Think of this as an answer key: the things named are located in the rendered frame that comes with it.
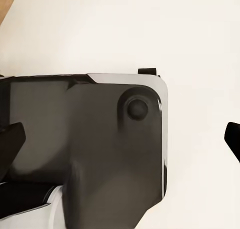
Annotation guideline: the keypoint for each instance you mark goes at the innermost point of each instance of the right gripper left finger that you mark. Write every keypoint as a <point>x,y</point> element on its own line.
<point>12,138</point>

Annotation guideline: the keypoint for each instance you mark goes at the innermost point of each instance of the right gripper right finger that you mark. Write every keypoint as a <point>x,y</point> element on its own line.
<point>232,138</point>

